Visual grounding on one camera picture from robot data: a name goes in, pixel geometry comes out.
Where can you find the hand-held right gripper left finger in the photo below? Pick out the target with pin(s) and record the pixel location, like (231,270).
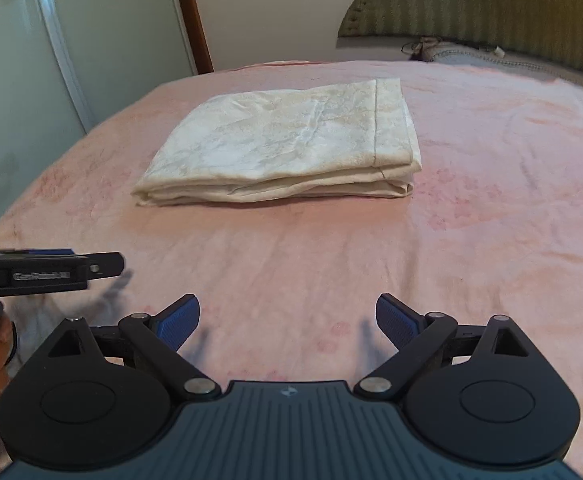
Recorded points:
(179,324)

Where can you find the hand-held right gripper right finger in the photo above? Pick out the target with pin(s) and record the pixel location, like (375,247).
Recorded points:
(396,321)

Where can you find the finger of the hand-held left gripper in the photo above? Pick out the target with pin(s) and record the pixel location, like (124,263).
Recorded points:
(107,265)
(51,252)

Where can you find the cream pants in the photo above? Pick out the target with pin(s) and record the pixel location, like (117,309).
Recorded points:
(291,135)

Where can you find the pink blanket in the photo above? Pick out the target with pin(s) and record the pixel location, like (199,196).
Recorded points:
(351,260)

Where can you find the flower print wardrobe door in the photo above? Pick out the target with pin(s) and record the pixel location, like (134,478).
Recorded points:
(46,85)

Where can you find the blue denim cloth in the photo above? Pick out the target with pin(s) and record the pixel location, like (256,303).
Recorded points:
(486,57)

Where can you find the green striped headboard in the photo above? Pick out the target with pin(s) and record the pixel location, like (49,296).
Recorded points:
(486,5)

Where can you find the brown wooden wardrobe frame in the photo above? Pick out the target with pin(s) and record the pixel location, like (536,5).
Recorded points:
(194,15)

